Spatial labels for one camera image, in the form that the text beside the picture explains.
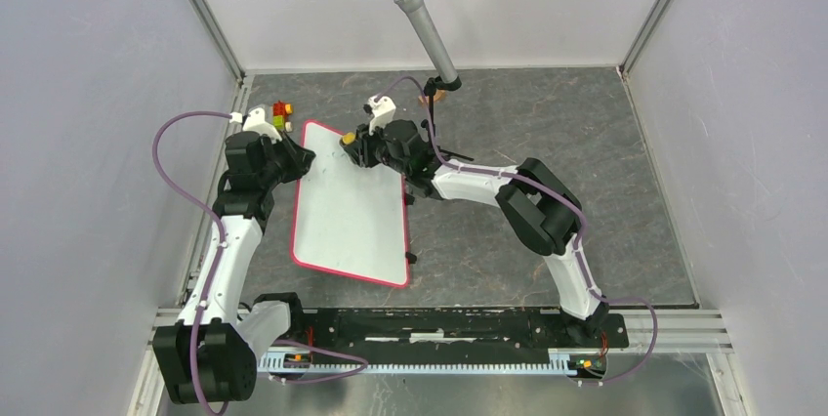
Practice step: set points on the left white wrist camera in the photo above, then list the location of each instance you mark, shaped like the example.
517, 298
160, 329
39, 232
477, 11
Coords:
257, 120

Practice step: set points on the yellow eraser block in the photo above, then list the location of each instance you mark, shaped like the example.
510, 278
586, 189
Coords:
348, 139

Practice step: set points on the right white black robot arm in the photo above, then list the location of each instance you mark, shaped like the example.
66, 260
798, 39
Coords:
544, 214

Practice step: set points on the grey microphone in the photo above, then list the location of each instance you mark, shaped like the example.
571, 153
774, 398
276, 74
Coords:
447, 79

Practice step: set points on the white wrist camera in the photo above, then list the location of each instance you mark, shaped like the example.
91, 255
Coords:
257, 120
381, 110

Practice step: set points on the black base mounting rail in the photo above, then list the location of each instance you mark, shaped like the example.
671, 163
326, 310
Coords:
522, 335

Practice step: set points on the colourful toy block pile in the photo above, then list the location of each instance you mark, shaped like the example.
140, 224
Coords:
281, 113

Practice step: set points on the pink framed whiteboard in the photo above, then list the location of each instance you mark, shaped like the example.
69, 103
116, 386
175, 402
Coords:
348, 220

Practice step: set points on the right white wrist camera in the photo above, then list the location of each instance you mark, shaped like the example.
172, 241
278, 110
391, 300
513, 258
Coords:
381, 110

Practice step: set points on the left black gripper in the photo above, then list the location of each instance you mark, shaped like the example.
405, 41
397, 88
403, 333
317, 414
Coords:
301, 158

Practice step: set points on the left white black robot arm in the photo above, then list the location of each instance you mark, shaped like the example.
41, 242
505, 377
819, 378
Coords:
210, 354

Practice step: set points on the white slotted cable duct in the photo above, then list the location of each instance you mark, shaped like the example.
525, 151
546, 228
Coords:
292, 363

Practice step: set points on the brown wooden block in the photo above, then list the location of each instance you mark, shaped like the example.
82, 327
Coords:
438, 96

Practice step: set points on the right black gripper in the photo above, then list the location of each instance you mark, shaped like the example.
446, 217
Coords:
359, 149

